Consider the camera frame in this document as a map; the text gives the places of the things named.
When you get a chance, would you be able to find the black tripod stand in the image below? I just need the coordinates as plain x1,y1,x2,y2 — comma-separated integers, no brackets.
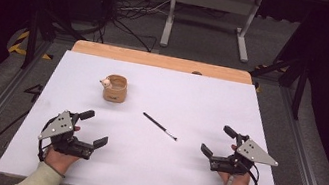
18,3,92,80
243,48,313,122

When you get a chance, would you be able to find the white table cover sheet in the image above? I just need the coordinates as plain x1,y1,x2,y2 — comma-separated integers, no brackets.
0,41,302,185

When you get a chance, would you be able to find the wooden table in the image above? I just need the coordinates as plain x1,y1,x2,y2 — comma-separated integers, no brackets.
70,38,256,86

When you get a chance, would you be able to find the yellow and black floor tape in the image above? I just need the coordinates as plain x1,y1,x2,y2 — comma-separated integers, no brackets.
6,27,58,62

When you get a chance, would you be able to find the person's right hand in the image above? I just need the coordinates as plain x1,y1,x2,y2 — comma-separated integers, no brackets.
216,142,258,185

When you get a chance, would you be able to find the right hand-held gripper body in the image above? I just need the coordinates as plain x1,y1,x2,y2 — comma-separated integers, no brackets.
208,129,283,183

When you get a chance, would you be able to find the person's left hand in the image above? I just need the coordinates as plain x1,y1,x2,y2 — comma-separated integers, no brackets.
42,120,86,177

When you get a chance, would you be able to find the thin black pen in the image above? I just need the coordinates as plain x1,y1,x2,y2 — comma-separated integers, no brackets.
139,111,182,142

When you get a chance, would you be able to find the tan cup with bear figure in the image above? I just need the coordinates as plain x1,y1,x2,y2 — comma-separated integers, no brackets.
95,72,131,105

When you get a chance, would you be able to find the white metal frame desk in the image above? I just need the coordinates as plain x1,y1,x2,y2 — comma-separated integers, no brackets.
158,0,264,66

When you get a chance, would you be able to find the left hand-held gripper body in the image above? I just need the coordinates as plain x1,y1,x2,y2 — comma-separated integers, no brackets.
35,106,100,161

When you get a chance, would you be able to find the right hand-held gripper cable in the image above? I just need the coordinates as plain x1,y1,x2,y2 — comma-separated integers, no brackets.
239,161,263,185

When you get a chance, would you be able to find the bundle of floor cables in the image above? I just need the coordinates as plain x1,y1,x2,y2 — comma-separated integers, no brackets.
105,0,173,56

